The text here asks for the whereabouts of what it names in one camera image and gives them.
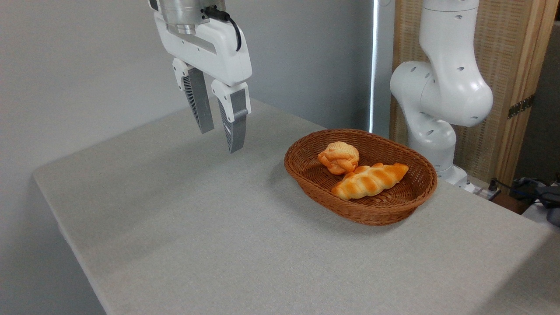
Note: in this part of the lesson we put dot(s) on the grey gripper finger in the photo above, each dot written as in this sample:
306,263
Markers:
236,122
199,100

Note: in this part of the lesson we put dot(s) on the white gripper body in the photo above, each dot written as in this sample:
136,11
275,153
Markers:
210,48

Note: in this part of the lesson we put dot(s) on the round orange bread bun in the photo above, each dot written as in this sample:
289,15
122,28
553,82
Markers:
339,157

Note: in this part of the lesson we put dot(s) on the long braided bread loaf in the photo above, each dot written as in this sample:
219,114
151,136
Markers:
369,180

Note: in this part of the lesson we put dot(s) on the brown wicker basket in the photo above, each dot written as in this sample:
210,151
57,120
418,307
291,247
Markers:
315,175

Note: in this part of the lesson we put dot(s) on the white power strip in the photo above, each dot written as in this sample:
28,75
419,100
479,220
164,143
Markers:
486,191

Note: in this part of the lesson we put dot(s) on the wooden woven screen panel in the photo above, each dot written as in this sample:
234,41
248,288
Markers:
512,52

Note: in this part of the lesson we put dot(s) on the metal screen hinge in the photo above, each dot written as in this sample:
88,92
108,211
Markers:
520,106

